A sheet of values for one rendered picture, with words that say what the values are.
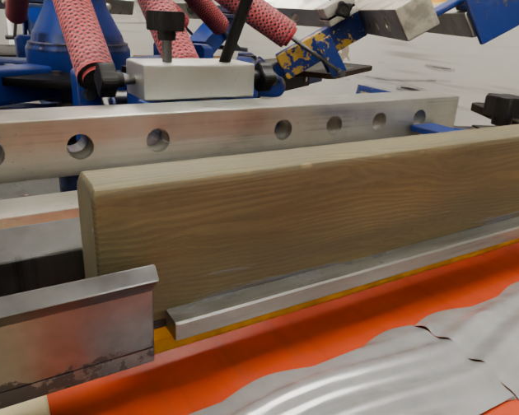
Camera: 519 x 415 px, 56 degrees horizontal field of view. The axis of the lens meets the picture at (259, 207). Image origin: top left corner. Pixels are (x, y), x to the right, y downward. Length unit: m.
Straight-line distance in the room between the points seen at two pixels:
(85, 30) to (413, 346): 0.56
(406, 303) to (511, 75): 2.33
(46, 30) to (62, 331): 0.84
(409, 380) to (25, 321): 0.18
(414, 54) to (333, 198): 2.74
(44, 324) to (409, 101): 0.51
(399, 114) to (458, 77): 2.18
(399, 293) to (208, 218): 0.17
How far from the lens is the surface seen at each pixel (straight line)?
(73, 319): 0.22
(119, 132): 0.45
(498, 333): 0.33
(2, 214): 0.38
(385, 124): 0.61
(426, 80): 2.93
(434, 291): 0.37
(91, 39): 0.69
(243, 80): 0.55
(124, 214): 0.21
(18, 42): 1.37
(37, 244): 0.25
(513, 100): 0.57
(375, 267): 0.29
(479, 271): 0.41
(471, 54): 2.76
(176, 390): 0.26
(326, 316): 0.32
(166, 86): 0.51
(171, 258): 0.23
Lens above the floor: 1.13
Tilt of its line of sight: 22 degrees down
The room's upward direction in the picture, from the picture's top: 3 degrees clockwise
